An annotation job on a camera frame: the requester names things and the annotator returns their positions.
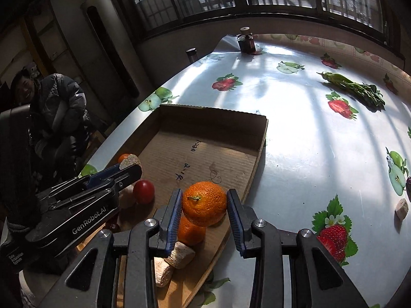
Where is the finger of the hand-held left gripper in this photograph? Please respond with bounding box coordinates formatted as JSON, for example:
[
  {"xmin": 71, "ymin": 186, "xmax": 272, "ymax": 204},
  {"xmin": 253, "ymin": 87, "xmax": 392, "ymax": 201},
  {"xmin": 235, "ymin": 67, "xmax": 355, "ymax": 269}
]
[
  {"xmin": 37, "ymin": 163, "xmax": 122, "ymax": 199},
  {"xmin": 48, "ymin": 166, "xmax": 143, "ymax": 210}
]

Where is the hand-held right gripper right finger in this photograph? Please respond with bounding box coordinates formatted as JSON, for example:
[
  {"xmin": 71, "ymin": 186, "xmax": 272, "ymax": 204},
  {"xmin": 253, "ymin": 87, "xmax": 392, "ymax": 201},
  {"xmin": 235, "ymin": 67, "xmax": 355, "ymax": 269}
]
[{"xmin": 226, "ymin": 189, "xmax": 368, "ymax": 308}]

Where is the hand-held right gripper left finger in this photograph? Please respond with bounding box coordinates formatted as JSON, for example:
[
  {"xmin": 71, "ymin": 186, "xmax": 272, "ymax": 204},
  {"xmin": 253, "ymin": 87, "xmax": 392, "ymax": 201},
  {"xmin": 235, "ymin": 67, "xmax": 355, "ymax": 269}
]
[{"xmin": 39, "ymin": 189, "xmax": 183, "ymax": 308}]

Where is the small orange mandarin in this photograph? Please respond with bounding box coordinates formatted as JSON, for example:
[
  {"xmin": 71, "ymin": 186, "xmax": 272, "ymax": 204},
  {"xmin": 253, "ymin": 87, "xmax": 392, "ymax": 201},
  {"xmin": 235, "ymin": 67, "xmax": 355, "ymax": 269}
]
[
  {"xmin": 182, "ymin": 181, "xmax": 228, "ymax": 227},
  {"xmin": 176, "ymin": 216, "xmax": 207, "ymax": 247}
]

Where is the red cherry tomato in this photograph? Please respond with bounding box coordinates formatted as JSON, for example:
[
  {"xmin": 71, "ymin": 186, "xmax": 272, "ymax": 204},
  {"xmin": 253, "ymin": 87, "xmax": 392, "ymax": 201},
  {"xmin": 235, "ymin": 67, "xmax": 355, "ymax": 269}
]
[{"xmin": 133, "ymin": 180, "xmax": 155, "ymax": 205}]

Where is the large round beige food chunk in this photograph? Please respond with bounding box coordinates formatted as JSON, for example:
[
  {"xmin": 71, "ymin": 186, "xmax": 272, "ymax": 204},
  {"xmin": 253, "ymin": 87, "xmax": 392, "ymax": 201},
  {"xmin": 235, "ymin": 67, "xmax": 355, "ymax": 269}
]
[{"xmin": 117, "ymin": 184, "xmax": 137, "ymax": 209}]

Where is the shallow cardboard box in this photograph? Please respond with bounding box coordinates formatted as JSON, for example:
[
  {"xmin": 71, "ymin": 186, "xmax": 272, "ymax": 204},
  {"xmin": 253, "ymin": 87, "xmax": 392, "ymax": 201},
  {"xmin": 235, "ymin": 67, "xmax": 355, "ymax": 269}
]
[{"xmin": 74, "ymin": 104, "xmax": 268, "ymax": 308}]

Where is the fruit-printed tablecloth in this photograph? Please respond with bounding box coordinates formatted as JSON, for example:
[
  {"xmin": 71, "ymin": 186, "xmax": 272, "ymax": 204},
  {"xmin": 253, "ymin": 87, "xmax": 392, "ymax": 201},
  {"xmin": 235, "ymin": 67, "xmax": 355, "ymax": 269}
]
[{"xmin": 19, "ymin": 34, "xmax": 411, "ymax": 308}]

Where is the white standing air conditioner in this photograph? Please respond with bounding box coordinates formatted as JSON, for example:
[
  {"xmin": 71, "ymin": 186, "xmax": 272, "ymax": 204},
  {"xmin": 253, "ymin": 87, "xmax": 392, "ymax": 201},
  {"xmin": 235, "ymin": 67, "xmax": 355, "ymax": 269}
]
[{"xmin": 82, "ymin": 0, "xmax": 142, "ymax": 98}]

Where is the green leafy vegetable bunch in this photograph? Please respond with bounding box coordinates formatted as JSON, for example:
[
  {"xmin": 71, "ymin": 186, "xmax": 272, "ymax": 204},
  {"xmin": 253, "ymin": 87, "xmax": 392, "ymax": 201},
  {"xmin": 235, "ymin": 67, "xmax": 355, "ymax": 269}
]
[{"xmin": 316, "ymin": 71, "xmax": 386, "ymax": 108}]

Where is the dark jar with round lid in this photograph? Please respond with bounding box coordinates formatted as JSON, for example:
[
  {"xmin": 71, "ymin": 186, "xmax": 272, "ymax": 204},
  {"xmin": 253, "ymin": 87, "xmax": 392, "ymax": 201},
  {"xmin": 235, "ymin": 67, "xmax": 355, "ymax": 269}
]
[{"xmin": 237, "ymin": 26, "xmax": 256, "ymax": 53}]

